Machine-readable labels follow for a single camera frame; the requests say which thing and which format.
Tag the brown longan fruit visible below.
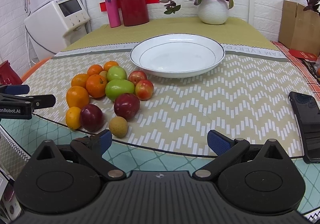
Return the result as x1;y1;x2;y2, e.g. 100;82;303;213
108;117;128;138

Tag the dark red plum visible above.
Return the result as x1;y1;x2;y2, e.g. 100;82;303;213
80;104;104;132
114;93;140;121

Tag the small yellow orange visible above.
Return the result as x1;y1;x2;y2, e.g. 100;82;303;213
65;107;81;131

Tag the large orange front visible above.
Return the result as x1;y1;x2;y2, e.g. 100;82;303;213
66;86;90;109

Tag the orange with stem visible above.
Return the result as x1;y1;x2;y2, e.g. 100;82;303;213
86;74;107;99

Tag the small green apple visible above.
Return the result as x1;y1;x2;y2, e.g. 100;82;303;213
107;66;127;82

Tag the red yellow apple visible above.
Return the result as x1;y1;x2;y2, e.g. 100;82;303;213
135;80;154;101
128;71;148;86

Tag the large green apple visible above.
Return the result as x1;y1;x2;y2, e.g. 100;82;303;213
105;79;135;101

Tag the small orange back left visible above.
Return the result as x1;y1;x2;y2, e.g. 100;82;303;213
87;65;104;76

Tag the white water dispenser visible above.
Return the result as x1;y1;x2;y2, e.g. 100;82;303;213
24;0;91;61

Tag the small orange back right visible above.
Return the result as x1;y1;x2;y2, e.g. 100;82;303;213
104;61;119;72

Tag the black smartphone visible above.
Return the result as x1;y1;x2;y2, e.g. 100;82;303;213
289;92;320;164

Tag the white porcelain plate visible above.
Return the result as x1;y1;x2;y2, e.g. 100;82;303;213
130;33;226;79

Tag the red envelope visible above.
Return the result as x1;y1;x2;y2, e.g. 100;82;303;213
289;49;318;62

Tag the pink water bottle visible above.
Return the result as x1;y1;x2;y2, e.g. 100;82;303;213
105;0;121;28

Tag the brown cardboard box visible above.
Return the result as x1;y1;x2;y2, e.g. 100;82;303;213
278;0;319;56

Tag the white pot purple plant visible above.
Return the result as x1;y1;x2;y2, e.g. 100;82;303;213
160;0;234;25

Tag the purple plant in box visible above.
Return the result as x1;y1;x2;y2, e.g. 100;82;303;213
303;0;320;15

